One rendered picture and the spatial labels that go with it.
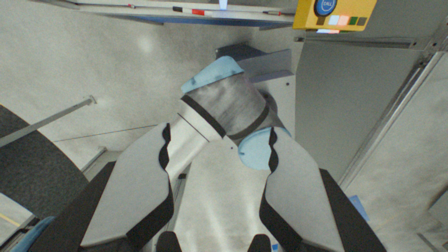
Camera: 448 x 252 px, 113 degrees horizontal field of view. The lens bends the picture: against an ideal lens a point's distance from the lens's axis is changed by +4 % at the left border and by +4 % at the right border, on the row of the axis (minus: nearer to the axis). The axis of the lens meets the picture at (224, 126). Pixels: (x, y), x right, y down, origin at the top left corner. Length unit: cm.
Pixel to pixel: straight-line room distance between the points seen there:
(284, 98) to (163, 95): 141
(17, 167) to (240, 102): 165
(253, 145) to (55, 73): 217
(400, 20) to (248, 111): 83
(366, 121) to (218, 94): 83
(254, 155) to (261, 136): 5
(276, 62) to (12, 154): 174
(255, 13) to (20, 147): 173
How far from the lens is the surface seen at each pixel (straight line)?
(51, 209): 188
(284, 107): 54
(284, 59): 58
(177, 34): 159
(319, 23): 52
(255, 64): 55
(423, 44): 91
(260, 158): 33
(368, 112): 99
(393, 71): 95
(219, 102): 26
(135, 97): 189
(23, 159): 178
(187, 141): 27
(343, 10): 55
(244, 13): 70
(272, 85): 50
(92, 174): 224
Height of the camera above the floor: 154
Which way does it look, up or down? 59 degrees down
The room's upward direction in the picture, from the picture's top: 180 degrees clockwise
